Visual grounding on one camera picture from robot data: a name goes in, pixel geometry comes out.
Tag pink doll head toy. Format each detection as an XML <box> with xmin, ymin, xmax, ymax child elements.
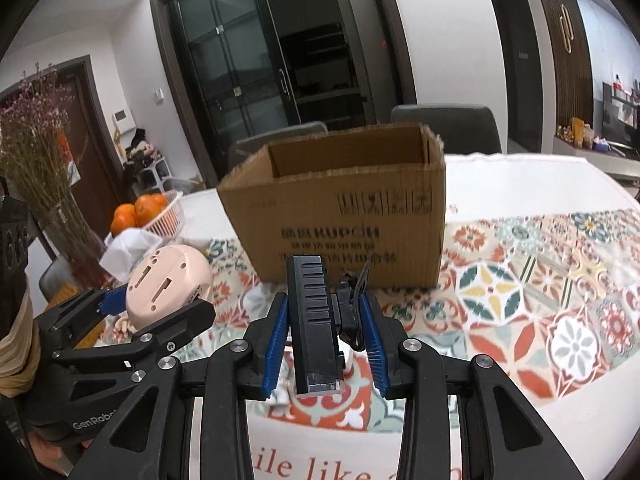
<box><xmin>112</xmin><ymin>244</ymin><xmax>214</xmax><ymax>344</ymax></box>

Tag black slotted charger block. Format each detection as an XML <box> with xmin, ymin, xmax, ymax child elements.
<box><xmin>286</xmin><ymin>255</ymin><xmax>343</xmax><ymax>396</ymax></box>

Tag left hand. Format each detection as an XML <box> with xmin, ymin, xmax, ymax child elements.
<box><xmin>27</xmin><ymin>432</ymin><xmax>92</xmax><ymax>477</ymax></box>

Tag grey chair at left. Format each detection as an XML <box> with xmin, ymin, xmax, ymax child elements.
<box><xmin>38</xmin><ymin>257</ymin><xmax>81</xmax><ymax>302</ymax></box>

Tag glass vase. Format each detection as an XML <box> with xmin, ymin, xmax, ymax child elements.
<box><xmin>40</xmin><ymin>194</ymin><xmax>111</xmax><ymax>288</ymax></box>

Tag white tissue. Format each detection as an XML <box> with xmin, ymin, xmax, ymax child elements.
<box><xmin>99</xmin><ymin>228</ymin><xmax>164</xmax><ymax>283</ymax></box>

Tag white fruit basket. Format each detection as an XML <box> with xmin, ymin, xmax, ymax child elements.
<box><xmin>136</xmin><ymin>190</ymin><xmax>184</xmax><ymax>240</ymax></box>

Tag orange fruit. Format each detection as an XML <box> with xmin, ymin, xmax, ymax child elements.
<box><xmin>134</xmin><ymin>193</ymin><xmax>168</xmax><ymax>228</ymax></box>
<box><xmin>111</xmin><ymin>203</ymin><xmax>137</xmax><ymax>237</ymax></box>

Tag patterned table runner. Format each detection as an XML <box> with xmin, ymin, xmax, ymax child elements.
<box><xmin>175</xmin><ymin>209</ymin><xmax>639</xmax><ymax>432</ymax></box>

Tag white shoe rack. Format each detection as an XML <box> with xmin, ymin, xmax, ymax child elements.
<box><xmin>136</xmin><ymin>157</ymin><xmax>172</xmax><ymax>194</ymax></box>

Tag dried purple flowers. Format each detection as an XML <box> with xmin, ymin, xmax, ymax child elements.
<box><xmin>1</xmin><ymin>66</ymin><xmax>74</xmax><ymax>218</ymax></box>

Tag dark dining chair left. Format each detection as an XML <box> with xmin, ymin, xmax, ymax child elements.
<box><xmin>228</xmin><ymin>122</ymin><xmax>328</xmax><ymax>170</ymax></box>

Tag dark dining chair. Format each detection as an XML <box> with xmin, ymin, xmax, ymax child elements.
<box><xmin>390</xmin><ymin>104</ymin><xmax>502</xmax><ymax>155</ymax></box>
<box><xmin>228</xmin><ymin>122</ymin><xmax>328</xmax><ymax>170</ymax></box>

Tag brown cardboard box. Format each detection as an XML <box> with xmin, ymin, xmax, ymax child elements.
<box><xmin>217</xmin><ymin>124</ymin><xmax>446</xmax><ymax>288</ymax></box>

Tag black glass sliding door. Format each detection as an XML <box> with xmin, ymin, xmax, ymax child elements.
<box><xmin>167</xmin><ymin>0</ymin><xmax>299</xmax><ymax>167</ymax></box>

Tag dark dining chair right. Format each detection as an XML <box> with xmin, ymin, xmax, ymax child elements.
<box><xmin>390</xmin><ymin>104</ymin><xmax>502</xmax><ymax>155</ymax></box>

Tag tv console cabinet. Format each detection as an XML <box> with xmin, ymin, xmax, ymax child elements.
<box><xmin>552</xmin><ymin>74</ymin><xmax>640</xmax><ymax>181</ymax></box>

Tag red wall calendar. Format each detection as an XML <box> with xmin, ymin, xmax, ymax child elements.
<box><xmin>56</xmin><ymin>129</ymin><xmax>81</xmax><ymax>188</ymax></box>

